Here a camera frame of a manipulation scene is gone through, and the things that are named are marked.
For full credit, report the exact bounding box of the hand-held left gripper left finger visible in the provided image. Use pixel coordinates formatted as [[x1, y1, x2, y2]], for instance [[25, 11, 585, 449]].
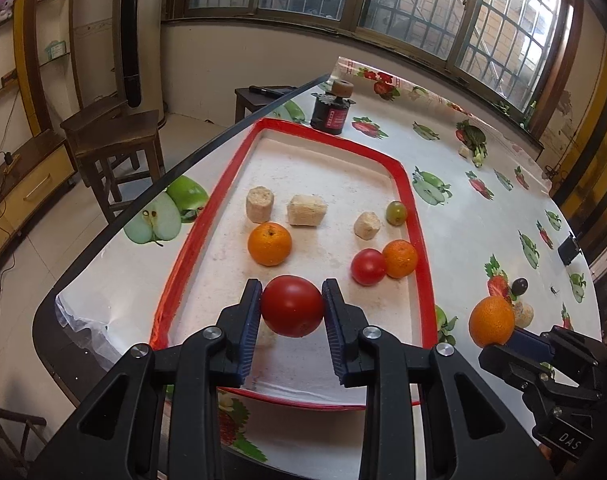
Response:
[[30, 279, 264, 480]]

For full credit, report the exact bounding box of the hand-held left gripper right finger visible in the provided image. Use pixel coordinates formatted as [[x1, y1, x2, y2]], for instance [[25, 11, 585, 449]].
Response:
[[322, 278, 557, 480]]

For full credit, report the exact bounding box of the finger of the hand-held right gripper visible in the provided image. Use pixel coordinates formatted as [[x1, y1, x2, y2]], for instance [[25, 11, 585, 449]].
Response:
[[478, 343, 551, 397], [512, 326, 605, 366]]

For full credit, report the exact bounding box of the orange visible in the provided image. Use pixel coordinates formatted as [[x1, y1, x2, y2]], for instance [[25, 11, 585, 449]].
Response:
[[382, 239, 419, 279], [247, 222, 292, 267], [468, 296, 515, 348]]

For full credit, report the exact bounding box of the red tomato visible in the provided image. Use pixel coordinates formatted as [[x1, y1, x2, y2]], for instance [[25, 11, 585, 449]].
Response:
[[260, 275, 325, 338], [351, 248, 387, 286]]

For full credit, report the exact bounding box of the red rectangular tray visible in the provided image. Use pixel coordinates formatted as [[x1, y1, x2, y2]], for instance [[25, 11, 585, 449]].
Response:
[[150, 118, 437, 411]]

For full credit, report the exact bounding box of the small black device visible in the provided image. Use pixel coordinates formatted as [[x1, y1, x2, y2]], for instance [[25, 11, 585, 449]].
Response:
[[557, 234, 581, 266]]

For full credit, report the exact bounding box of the green grape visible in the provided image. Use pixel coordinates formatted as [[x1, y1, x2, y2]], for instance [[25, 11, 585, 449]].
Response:
[[386, 200, 409, 226]]

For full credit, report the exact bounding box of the fruit-print tablecloth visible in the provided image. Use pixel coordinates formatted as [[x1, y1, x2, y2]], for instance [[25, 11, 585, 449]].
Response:
[[56, 56, 604, 480]]

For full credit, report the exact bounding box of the green leafy vegetable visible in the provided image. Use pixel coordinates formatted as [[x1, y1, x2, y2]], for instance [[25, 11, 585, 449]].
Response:
[[464, 121, 488, 168]]

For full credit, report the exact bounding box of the black jar with red label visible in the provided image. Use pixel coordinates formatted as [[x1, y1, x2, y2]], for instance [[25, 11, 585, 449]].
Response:
[[309, 92, 357, 136]]

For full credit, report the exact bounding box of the dark wooden stool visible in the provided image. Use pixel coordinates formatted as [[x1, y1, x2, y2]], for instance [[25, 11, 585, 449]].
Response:
[[74, 109, 165, 223], [233, 85, 309, 126], [60, 97, 130, 133]]

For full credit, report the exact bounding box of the dark wooden chair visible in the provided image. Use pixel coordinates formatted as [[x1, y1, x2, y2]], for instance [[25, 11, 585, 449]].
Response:
[[0, 375, 49, 480]]

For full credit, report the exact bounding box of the wooden television cabinet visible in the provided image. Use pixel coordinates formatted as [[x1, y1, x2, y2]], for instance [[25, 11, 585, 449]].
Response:
[[0, 130, 76, 241]]

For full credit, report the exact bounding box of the white tower air conditioner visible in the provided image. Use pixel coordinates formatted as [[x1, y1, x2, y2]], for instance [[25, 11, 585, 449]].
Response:
[[110, 0, 166, 116]]

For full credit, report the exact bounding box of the wooden wall shelf unit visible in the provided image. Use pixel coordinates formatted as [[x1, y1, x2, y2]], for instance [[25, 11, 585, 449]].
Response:
[[0, 0, 79, 141]]

